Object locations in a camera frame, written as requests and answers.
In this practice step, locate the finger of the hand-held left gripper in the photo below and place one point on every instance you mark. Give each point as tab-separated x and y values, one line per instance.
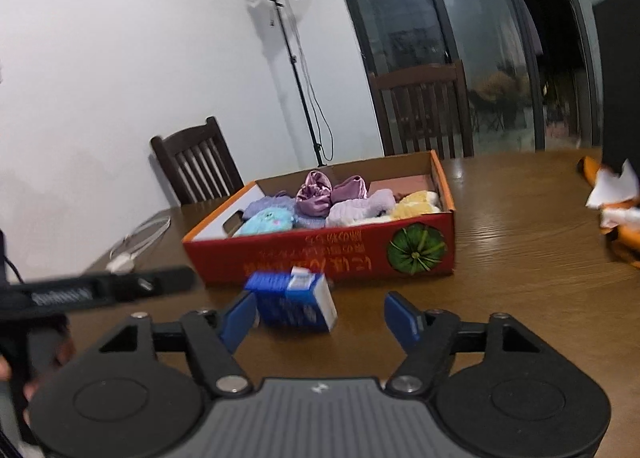
167	280

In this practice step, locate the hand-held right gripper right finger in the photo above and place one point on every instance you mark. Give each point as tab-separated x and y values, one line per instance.
400	318

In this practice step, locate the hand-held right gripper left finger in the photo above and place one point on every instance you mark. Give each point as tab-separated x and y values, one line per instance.
237	320

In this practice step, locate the blue white small carton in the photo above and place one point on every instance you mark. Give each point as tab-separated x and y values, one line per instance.
292	305

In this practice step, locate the orange printed cardboard box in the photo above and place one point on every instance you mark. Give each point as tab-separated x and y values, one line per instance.
325	250

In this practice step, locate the yellow white plush toy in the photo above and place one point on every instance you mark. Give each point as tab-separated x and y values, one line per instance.
415	205

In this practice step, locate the pink soft foam block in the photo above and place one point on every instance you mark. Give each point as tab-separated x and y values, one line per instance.
400	184

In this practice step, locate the person's left hand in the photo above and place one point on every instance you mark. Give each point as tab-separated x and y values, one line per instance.
67	350

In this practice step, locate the light blue plush toy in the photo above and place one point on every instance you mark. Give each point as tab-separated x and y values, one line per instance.
265	223

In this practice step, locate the lilac fluffy cloth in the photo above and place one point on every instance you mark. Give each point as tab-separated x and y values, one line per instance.
357	208

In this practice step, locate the dark wooden chair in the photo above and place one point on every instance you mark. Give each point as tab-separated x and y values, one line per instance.
200	162
425	107

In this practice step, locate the lavender knitted cloth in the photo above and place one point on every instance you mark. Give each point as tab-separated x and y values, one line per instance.
272	203

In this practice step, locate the small purple satin scrunchie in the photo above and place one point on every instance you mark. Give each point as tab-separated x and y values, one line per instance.
350	189

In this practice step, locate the large purple satin scrunchie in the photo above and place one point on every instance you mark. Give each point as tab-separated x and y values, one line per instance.
314	193

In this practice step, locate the black light stand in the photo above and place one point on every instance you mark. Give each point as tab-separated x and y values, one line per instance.
300	87

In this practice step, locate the sliding glass door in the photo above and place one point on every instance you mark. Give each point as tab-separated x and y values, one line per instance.
535	87

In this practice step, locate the black panel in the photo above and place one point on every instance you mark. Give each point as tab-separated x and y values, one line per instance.
622	87

